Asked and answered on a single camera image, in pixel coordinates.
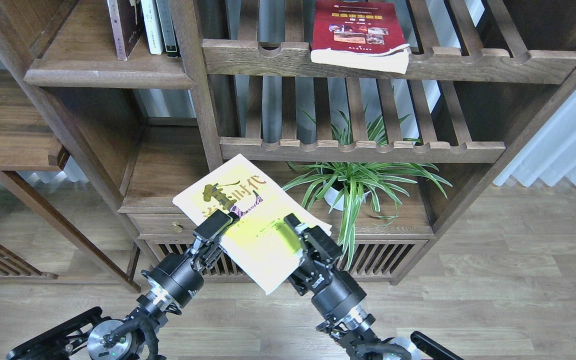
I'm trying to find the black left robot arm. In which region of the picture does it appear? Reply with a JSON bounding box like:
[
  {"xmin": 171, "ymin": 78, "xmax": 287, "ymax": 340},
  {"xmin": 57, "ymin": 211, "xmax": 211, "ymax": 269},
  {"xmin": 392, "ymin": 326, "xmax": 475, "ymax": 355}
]
[{"xmin": 7, "ymin": 210, "xmax": 240, "ymax": 360}]

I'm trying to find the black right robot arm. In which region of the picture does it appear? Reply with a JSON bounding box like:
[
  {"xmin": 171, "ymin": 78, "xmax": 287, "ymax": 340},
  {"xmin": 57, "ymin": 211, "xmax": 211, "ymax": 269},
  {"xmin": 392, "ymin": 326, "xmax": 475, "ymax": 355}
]
[{"xmin": 284, "ymin": 214, "xmax": 458, "ymax": 360}]

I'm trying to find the dark brown book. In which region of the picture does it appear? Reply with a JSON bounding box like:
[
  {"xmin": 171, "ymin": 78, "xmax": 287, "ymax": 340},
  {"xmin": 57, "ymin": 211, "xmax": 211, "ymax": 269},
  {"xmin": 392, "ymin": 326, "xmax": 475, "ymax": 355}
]
[{"xmin": 106, "ymin": 0, "xmax": 144, "ymax": 60}]

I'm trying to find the white upright book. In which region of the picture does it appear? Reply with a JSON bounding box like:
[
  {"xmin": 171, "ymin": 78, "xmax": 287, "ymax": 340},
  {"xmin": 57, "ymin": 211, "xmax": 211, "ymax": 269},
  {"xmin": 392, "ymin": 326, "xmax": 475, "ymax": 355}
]
[{"xmin": 141, "ymin": 0, "xmax": 165, "ymax": 55}]

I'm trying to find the green spider plant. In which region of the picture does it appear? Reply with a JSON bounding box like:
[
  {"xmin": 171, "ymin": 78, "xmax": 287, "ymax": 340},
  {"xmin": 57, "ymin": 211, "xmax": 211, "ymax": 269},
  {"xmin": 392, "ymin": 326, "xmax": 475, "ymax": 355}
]
[{"xmin": 280, "ymin": 102, "xmax": 453, "ymax": 271}]

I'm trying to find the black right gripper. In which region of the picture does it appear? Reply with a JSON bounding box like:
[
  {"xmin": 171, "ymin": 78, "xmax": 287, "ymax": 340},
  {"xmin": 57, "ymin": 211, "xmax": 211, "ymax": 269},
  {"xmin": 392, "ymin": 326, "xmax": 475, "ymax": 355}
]
[{"xmin": 284, "ymin": 213, "xmax": 369, "ymax": 326}]

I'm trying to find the yellow green book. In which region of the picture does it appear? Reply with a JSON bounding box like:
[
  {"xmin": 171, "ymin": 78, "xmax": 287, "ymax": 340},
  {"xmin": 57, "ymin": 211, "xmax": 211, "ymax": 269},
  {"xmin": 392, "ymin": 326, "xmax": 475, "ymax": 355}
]
[{"xmin": 173, "ymin": 154, "xmax": 332, "ymax": 295}]

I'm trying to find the dark wooden bookshelf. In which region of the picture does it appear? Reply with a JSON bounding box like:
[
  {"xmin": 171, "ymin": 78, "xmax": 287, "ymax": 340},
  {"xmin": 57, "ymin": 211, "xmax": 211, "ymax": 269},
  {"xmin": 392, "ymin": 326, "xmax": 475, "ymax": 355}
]
[{"xmin": 0, "ymin": 0, "xmax": 576, "ymax": 284}]

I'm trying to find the white plant pot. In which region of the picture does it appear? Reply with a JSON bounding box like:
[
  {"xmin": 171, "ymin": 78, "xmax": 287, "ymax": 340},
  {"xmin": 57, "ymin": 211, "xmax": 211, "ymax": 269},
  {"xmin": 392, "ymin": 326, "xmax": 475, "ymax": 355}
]
[{"xmin": 324, "ymin": 180, "xmax": 370, "ymax": 211}]

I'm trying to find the dark upright book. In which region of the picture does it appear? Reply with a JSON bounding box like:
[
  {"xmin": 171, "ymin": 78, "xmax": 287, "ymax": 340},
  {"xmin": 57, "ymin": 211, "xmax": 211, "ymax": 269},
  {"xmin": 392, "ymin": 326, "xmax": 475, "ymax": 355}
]
[{"xmin": 156, "ymin": 0, "xmax": 180, "ymax": 58}]

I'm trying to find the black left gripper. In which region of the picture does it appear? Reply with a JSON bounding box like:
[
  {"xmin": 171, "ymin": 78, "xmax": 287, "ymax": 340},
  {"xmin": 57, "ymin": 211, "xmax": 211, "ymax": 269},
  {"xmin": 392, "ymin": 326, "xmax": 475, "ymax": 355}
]
[{"xmin": 142, "ymin": 210, "xmax": 240, "ymax": 308}]

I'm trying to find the brass drawer knob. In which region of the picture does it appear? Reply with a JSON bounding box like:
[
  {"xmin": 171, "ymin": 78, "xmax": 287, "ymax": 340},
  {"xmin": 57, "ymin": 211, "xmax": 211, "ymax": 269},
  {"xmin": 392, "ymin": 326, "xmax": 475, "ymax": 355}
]
[{"xmin": 171, "ymin": 221, "xmax": 185, "ymax": 233}]

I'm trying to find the red book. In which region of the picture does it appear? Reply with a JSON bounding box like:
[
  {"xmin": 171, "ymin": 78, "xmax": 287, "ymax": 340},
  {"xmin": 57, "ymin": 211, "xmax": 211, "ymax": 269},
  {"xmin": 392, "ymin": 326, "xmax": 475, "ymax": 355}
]
[{"xmin": 310, "ymin": 0, "xmax": 410, "ymax": 75}]

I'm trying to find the white curtain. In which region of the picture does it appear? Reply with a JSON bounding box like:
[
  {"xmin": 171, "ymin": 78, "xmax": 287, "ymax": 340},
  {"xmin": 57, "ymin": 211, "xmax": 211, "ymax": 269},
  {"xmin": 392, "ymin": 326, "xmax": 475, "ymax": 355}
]
[{"xmin": 493, "ymin": 91, "xmax": 576, "ymax": 187}]

